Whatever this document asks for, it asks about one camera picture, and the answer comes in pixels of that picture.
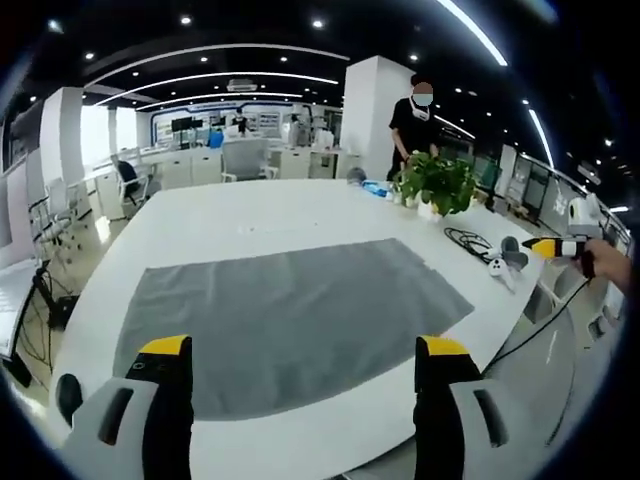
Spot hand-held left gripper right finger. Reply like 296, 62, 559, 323
411, 334, 540, 480

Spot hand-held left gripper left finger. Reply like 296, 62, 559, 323
63, 334, 194, 480

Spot grey towel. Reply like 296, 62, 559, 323
112, 238, 476, 420

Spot person's right hand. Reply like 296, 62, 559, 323
585, 238, 635, 292

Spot grey padded headset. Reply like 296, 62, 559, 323
500, 235, 530, 272

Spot white handheld controller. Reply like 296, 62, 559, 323
486, 254, 517, 294

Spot black round object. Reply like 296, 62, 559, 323
54, 373, 85, 427

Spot green potted plant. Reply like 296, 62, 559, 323
393, 150, 482, 218

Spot blue packet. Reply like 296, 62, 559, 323
359, 179, 395, 200

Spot white office chair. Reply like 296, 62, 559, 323
28, 176, 77, 257

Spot white table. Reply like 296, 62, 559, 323
48, 178, 552, 480

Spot dark blue office chair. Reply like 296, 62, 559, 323
110, 153, 153, 207

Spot grey mesh office chair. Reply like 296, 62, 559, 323
220, 138, 272, 184

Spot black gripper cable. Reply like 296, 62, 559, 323
480, 277, 594, 375

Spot black coiled cable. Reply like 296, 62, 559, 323
443, 226, 495, 262

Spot black floor cables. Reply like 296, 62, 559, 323
30, 263, 80, 329

